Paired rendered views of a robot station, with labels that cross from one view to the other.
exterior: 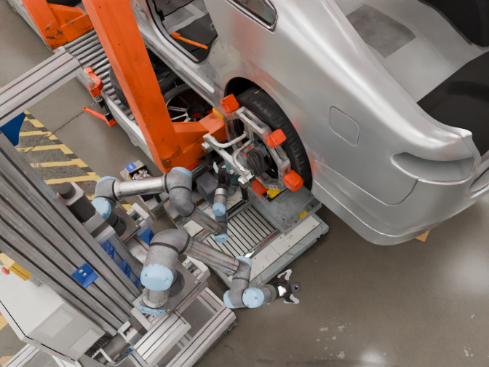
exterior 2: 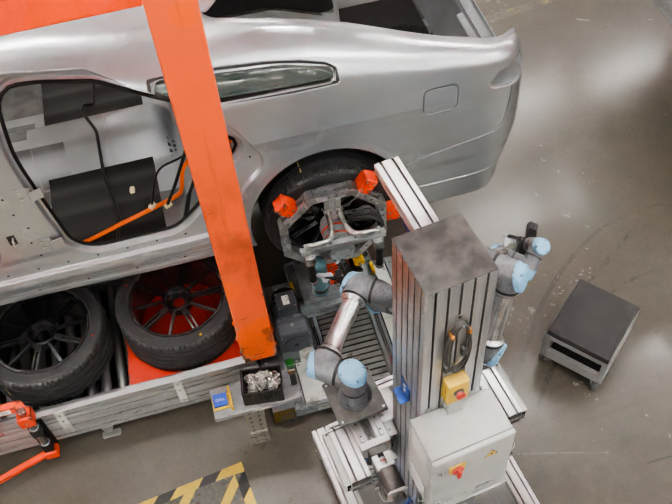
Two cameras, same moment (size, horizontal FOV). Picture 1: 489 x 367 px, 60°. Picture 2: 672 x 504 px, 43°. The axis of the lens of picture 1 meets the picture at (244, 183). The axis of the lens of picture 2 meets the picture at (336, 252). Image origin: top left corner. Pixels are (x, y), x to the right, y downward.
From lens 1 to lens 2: 2.81 m
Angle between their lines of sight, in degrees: 39
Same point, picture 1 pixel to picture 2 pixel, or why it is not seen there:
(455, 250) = not seen: hidden behind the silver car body
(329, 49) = (398, 53)
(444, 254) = not seen: hidden behind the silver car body
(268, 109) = (334, 167)
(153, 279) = (525, 273)
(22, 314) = (487, 428)
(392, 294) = (489, 241)
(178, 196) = (385, 287)
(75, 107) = not seen: outside the picture
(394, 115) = (479, 53)
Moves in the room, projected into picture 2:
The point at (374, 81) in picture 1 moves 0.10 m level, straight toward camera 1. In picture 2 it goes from (446, 46) to (465, 55)
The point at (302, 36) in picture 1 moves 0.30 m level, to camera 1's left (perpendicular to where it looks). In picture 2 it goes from (369, 62) to (351, 110)
